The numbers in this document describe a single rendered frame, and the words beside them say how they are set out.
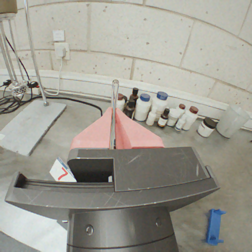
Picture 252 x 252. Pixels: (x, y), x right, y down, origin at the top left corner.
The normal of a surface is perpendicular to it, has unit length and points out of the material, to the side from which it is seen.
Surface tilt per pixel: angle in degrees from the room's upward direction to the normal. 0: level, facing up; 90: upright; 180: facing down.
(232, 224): 0
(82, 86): 90
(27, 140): 0
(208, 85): 90
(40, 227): 0
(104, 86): 90
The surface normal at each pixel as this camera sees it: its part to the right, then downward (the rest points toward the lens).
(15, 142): 0.14, -0.73
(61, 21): -0.11, 0.66
